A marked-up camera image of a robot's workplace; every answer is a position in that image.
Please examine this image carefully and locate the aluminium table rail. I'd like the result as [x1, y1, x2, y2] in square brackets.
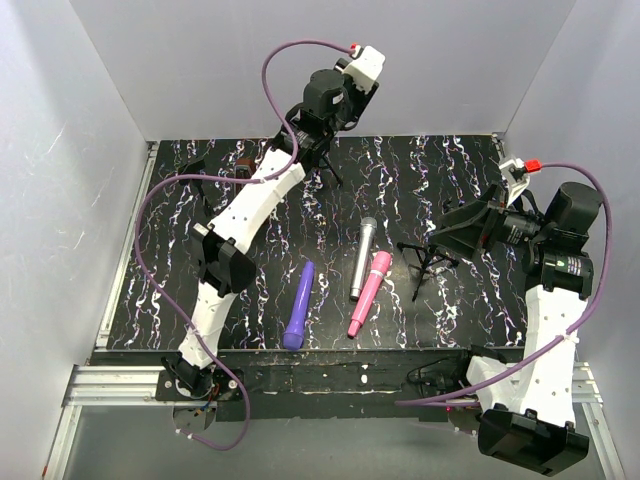
[42, 139, 221, 480]

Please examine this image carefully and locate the small black tripod stand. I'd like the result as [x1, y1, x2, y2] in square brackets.
[396, 241, 460, 302]

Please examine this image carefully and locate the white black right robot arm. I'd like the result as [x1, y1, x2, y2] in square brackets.
[430, 182, 603, 477]

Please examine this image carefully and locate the brown wooden metronome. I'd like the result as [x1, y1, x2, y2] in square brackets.
[234, 158, 256, 180]

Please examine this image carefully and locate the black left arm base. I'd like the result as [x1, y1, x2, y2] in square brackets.
[155, 354, 243, 402]

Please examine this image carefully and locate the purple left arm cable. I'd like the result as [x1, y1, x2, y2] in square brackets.
[132, 39, 359, 452]

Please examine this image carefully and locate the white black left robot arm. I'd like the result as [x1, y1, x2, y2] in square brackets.
[162, 47, 385, 399]

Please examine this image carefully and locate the silver microphone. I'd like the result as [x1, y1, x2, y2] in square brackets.
[349, 217, 377, 301]

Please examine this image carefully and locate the black round-base stand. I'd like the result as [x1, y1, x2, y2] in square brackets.
[178, 159, 213, 217]

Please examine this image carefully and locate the purple plastic microphone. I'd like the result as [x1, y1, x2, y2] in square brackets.
[282, 261, 315, 351]

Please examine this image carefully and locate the tall black tripod stand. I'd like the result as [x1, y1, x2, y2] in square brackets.
[318, 133, 344, 188]

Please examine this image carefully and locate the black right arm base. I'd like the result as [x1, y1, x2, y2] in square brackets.
[406, 345, 507, 398]

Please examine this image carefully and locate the pink microphone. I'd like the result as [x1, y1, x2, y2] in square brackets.
[347, 251, 392, 339]

